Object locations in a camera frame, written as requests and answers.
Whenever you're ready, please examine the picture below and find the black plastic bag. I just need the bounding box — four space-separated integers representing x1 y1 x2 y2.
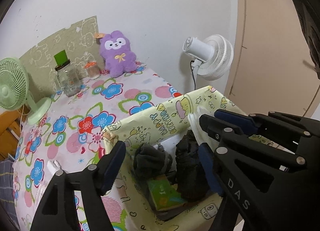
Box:
175 130 210 203

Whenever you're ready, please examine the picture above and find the white tissue roll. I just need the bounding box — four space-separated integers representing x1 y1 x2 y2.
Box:
47 160 61 175

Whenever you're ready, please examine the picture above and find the grey sock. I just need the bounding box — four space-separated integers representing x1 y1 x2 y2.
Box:
133 144 173 181

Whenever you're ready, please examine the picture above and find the green tissue pack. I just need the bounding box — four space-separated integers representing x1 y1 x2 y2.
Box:
147 175 187 211

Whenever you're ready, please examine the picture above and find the white towel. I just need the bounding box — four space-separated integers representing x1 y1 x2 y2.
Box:
187 106 219 150

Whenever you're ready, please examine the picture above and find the floral tablecloth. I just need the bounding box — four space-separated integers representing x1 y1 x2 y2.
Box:
12 63 179 230

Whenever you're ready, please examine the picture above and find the white standing fan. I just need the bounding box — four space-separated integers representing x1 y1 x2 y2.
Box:
182 34 234 93

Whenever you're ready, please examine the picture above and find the yellow cartoon storage box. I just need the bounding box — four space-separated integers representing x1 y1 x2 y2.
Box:
101 85 296 231

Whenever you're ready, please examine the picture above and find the beige door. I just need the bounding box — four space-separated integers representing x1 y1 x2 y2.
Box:
225 0 319 119

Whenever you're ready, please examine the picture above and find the grey plaid pillow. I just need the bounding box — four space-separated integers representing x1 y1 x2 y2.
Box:
0 159 20 229

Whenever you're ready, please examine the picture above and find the glass mason jar mug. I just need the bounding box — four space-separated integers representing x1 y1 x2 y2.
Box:
55 60 81 97

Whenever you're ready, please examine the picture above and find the wooden bed headboard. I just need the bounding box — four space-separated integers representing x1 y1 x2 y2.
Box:
0 107 29 161

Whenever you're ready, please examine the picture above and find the cotton swab jar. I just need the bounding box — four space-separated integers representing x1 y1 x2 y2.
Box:
84 61 100 79

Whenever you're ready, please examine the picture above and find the green desk fan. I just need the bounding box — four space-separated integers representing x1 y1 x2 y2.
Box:
0 58 52 125

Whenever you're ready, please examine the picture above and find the purple plush bunny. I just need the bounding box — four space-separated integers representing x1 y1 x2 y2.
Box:
99 30 137 78

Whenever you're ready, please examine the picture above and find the green plastic cup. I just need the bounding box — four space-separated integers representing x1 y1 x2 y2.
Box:
54 50 70 66

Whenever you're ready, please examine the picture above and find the green patterned wall board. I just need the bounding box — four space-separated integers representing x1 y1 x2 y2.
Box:
20 16 105 101

